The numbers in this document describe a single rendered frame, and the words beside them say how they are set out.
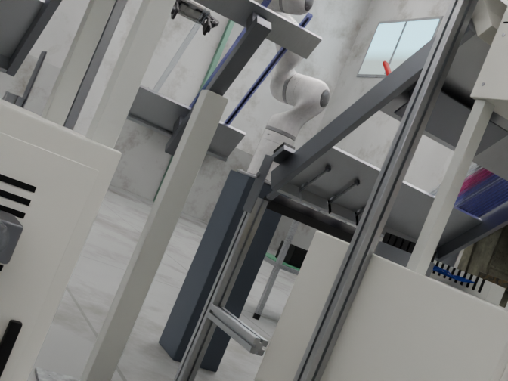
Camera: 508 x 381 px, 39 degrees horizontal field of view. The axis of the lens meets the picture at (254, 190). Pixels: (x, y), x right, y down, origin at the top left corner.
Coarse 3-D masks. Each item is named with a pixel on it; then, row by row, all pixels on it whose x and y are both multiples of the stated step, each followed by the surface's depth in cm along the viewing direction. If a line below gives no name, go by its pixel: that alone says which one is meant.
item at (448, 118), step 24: (480, 48) 168; (456, 72) 174; (408, 96) 181; (456, 96) 181; (432, 120) 182; (456, 120) 183; (504, 120) 189; (456, 144) 190; (480, 144) 190; (504, 144) 197; (504, 168) 205
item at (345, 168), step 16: (320, 160) 200; (336, 160) 201; (352, 160) 201; (304, 176) 206; (336, 176) 206; (352, 176) 207; (368, 176) 207; (320, 192) 212; (336, 192) 213; (352, 192) 213; (368, 192) 213; (400, 192) 213; (416, 192) 213; (352, 208) 219; (400, 208) 220; (416, 208) 220; (400, 224) 227; (416, 224) 227; (448, 224) 227; (464, 224) 227; (448, 240) 235
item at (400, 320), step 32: (320, 256) 174; (320, 288) 170; (384, 288) 152; (416, 288) 145; (448, 288) 138; (288, 320) 176; (352, 320) 157; (384, 320) 149; (416, 320) 142; (448, 320) 135; (480, 320) 129; (288, 352) 171; (352, 352) 153; (384, 352) 146; (416, 352) 139; (448, 352) 132; (480, 352) 127
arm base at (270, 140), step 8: (264, 136) 265; (272, 136) 262; (280, 136) 262; (264, 144) 263; (272, 144) 262; (280, 144) 262; (256, 152) 265; (264, 152) 262; (272, 152) 262; (256, 160) 263; (248, 168) 267; (256, 168) 263; (272, 168) 262
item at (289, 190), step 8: (288, 184) 208; (280, 192) 205; (288, 192) 206; (296, 192) 208; (304, 192) 210; (304, 200) 209; (312, 200) 211; (320, 200) 213; (328, 200) 216; (320, 208) 212; (328, 208) 214; (336, 208) 216; (344, 208) 219; (336, 216) 216; (344, 216) 216; (352, 216) 219; (360, 216) 221; (352, 224) 219; (384, 232) 225; (392, 232) 228; (400, 232) 230; (416, 240) 234
